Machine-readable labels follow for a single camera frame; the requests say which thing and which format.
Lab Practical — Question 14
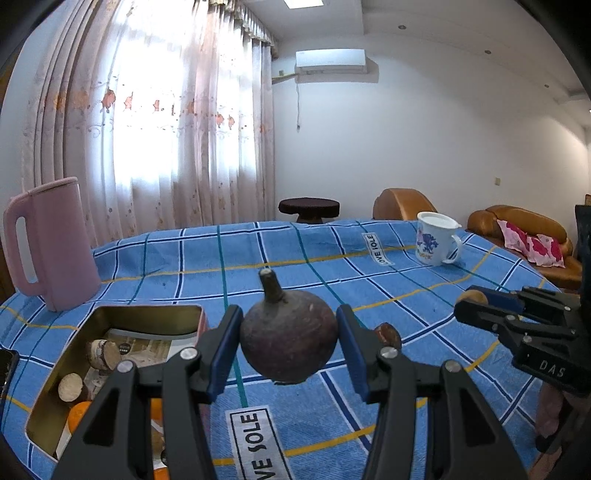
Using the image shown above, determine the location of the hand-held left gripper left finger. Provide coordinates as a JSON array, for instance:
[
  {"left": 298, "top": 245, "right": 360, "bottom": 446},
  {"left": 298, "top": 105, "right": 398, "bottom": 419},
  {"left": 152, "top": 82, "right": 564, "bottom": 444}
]
[{"left": 51, "top": 305, "right": 244, "bottom": 480}]

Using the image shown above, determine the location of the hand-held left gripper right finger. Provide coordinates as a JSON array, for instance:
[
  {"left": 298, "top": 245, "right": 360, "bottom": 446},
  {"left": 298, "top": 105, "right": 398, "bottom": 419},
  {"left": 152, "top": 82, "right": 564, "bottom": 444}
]
[{"left": 336, "top": 305, "right": 529, "bottom": 480}]

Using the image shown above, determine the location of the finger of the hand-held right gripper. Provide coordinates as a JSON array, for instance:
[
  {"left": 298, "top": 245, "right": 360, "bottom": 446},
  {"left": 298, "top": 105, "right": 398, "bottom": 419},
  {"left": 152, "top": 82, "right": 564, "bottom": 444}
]
[
  {"left": 454, "top": 300, "right": 520, "bottom": 344},
  {"left": 466, "top": 285, "right": 527, "bottom": 315}
]

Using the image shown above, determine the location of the large purple mangosteen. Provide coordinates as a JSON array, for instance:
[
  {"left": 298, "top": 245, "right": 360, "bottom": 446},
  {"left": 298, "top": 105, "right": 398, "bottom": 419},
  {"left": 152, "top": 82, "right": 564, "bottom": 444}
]
[{"left": 239, "top": 268, "right": 339, "bottom": 384}]

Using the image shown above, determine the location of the cut taro piece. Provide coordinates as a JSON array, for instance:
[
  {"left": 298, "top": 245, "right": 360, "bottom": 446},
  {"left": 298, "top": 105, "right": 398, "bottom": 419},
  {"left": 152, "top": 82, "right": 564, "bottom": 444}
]
[
  {"left": 58, "top": 373, "right": 90, "bottom": 404},
  {"left": 85, "top": 339, "right": 122, "bottom": 370}
]

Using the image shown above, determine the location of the large orange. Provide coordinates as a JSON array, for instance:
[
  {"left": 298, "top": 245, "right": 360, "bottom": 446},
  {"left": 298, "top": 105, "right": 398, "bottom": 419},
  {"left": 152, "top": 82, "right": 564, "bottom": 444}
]
[{"left": 68, "top": 401, "right": 93, "bottom": 435}]

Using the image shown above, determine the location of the gold metal tin box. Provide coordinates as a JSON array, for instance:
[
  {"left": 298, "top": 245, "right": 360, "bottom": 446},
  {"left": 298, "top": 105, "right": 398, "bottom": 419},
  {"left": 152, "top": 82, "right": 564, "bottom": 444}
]
[{"left": 25, "top": 305, "right": 209, "bottom": 480}]

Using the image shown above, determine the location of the dark brown water chestnut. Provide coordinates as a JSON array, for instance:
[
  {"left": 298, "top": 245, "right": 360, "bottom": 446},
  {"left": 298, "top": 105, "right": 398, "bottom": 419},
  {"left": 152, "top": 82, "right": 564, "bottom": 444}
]
[{"left": 372, "top": 323, "right": 402, "bottom": 350}]

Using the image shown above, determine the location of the pink floral pillow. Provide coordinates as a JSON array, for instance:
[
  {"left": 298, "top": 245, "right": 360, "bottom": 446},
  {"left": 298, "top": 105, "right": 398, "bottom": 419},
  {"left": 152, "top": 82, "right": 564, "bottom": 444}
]
[
  {"left": 496, "top": 219, "right": 532, "bottom": 264},
  {"left": 526, "top": 234, "right": 566, "bottom": 268}
]

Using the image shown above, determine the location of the brown leather sofa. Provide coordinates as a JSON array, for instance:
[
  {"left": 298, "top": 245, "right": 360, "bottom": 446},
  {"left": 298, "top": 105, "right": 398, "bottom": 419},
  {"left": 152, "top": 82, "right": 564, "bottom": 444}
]
[{"left": 466, "top": 204, "right": 583, "bottom": 291}]

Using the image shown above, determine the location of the white mug with blue print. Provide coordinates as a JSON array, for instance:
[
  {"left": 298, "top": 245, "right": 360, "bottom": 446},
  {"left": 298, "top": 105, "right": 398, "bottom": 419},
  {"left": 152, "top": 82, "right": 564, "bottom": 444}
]
[{"left": 416, "top": 211, "right": 464, "bottom": 266}]

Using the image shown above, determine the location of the blue checked tablecloth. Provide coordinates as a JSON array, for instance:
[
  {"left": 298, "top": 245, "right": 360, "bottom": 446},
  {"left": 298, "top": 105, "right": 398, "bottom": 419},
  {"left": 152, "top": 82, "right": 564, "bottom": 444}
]
[{"left": 0, "top": 217, "right": 561, "bottom": 480}]

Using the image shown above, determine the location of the brown leather chair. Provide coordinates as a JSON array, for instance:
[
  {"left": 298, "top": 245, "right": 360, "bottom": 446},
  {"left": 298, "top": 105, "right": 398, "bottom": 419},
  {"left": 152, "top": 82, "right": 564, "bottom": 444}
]
[{"left": 372, "top": 188, "right": 437, "bottom": 221}]

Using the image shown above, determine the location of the dark round wooden stool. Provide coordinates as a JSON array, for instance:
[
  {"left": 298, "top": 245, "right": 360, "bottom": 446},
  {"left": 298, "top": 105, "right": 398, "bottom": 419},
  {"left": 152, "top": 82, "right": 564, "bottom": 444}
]
[{"left": 278, "top": 197, "right": 341, "bottom": 224}]

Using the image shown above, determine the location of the pink electric kettle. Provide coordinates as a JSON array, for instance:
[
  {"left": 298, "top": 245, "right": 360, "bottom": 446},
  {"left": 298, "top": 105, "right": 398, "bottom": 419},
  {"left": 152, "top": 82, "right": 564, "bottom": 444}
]
[{"left": 4, "top": 176, "right": 101, "bottom": 312}]

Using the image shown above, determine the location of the sheer floral curtain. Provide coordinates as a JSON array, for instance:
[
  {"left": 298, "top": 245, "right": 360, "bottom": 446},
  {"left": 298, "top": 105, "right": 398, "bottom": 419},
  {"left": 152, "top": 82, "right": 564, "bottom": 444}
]
[{"left": 21, "top": 0, "right": 278, "bottom": 250}]

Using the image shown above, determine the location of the white air conditioner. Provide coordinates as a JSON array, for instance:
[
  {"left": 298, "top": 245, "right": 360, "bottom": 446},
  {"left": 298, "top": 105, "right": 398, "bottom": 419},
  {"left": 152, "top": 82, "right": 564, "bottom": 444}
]
[{"left": 294, "top": 48, "right": 369, "bottom": 75}]

